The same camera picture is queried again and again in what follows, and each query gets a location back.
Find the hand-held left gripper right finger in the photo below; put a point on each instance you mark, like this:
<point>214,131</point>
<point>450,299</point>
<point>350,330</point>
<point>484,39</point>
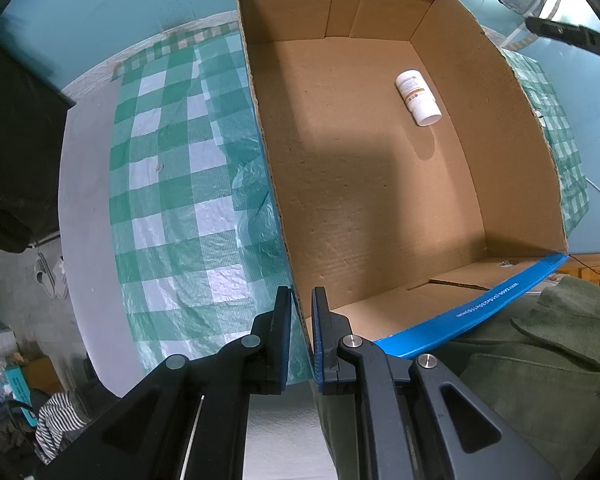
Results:
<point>320,355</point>

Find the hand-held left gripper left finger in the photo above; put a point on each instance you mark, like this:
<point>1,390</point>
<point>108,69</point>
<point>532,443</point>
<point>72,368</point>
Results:
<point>282,345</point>

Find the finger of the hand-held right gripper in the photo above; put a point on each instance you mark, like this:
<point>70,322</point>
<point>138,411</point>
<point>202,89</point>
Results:
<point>575,35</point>

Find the blue-sided cardboard box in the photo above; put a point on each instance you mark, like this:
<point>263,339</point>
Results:
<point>355,185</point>

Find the white pill bottle orange label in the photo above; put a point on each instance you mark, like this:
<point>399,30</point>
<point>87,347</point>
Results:
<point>417,97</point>

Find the green checked tablecloth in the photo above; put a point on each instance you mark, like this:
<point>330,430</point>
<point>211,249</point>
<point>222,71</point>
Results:
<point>170,210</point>

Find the person's green jacket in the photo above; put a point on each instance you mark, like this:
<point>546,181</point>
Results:
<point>530,360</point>

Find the striped cloth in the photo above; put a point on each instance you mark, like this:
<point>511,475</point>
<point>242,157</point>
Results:
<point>60,425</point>

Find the pair of white shoes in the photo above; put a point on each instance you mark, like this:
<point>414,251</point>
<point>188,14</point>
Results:
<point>50,275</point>

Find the dark cloth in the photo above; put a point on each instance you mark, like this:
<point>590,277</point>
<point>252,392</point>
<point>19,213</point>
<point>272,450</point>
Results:
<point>15,135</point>

